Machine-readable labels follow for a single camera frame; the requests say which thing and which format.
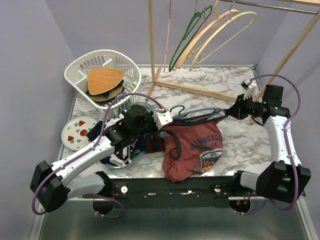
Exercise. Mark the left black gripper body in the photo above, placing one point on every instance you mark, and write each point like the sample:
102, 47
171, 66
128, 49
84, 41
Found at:
149, 126

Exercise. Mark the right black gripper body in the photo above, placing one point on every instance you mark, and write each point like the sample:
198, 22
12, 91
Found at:
248, 107

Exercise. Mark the blue plastic hanger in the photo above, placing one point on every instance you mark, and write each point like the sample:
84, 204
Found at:
200, 115

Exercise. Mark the red tank top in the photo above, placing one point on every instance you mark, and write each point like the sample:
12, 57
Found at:
178, 170

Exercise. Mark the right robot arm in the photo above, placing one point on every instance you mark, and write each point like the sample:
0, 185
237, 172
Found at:
285, 178

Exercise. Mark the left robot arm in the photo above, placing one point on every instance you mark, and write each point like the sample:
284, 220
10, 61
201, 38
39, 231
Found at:
54, 183

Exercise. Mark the light wooden hanger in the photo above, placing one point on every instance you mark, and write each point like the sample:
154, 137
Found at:
210, 25

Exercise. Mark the cream plastic hanger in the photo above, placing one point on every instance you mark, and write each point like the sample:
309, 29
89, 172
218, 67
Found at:
229, 20

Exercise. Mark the green plastic hanger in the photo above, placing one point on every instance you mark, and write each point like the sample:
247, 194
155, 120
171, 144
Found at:
194, 25

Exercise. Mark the dark navy maroon garment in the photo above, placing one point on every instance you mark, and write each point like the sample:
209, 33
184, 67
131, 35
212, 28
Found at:
147, 143

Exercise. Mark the black white striped garment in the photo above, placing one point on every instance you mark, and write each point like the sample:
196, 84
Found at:
121, 158

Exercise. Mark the orange woven fan mat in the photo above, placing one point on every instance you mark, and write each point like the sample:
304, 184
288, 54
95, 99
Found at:
102, 80

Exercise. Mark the white plastic laundry basket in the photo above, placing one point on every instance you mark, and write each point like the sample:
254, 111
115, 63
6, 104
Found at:
77, 72

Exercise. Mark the watermelon pattern plate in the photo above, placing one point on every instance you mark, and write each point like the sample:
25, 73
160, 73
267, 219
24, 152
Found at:
73, 135

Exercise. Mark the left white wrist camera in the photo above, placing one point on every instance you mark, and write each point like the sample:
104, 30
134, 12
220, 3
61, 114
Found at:
162, 119

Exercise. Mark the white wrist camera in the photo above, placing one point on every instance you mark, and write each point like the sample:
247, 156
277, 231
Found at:
249, 87
162, 119

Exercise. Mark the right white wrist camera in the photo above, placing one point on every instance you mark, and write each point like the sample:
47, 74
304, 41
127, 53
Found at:
249, 87

